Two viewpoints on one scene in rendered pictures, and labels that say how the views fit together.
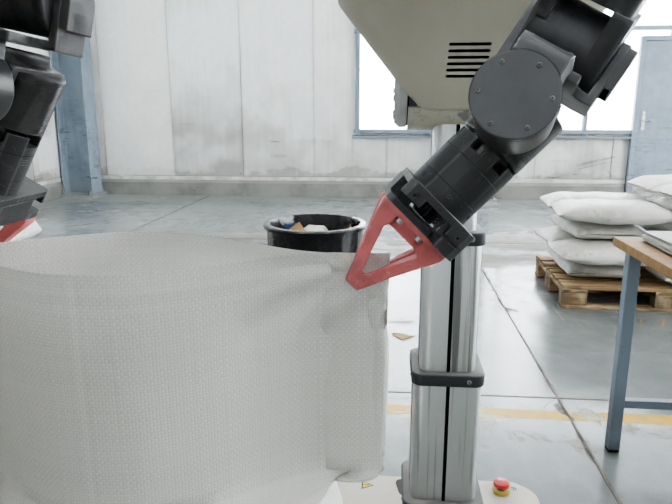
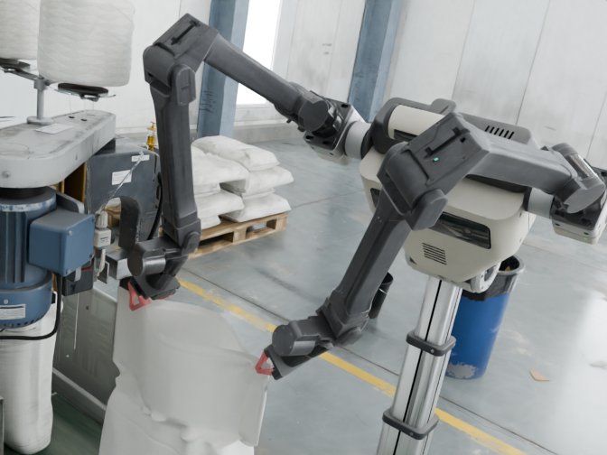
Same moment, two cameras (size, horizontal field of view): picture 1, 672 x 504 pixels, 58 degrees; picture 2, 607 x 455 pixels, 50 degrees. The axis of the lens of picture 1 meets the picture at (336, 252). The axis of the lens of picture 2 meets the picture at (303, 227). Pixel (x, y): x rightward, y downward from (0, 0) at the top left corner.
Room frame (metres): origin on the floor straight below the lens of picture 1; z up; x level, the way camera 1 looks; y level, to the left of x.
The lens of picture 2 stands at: (-0.52, -0.60, 1.72)
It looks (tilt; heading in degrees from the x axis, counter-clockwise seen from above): 19 degrees down; 28
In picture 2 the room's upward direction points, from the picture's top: 10 degrees clockwise
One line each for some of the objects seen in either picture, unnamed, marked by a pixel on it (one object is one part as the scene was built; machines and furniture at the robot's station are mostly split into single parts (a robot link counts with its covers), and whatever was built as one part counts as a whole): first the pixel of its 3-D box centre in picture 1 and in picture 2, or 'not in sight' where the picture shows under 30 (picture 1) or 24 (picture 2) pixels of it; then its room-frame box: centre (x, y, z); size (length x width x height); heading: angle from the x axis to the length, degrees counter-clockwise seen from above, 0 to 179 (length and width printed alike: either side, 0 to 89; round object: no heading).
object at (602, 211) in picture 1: (611, 210); not in sight; (3.65, -1.67, 0.57); 0.66 x 0.42 x 0.13; 78
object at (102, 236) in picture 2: not in sight; (99, 243); (0.47, 0.44, 1.14); 0.05 x 0.04 x 0.16; 175
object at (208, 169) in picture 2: not in sight; (200, 169); (2.93, 2.12, 0.56); 0.66 x 0.42 x 0.15; 175
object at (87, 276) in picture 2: not in sight; (72, 278); (0.45, 0.50, 1.04); 0.08 x 0.06 x 0.05; 175
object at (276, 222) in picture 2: not in sight; (199, 218); (3.24, 2.32, 0.07); 1.20 x 0.82 x 0.14; 177
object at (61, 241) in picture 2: not in sight; (62, 246); (0.22, 0.28, 1.25); 0.10 x 0.08 x 0.12; 20
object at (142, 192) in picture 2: not in sight; (88, 185); (0.58, 0.61, 1.21); 0.30 x 0.25 x 0.30; 85
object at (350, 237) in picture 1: (315, 288); (464, 308); (2.80, 0.10, 0.32); 0.51 x 0.48 x 0.65; 175
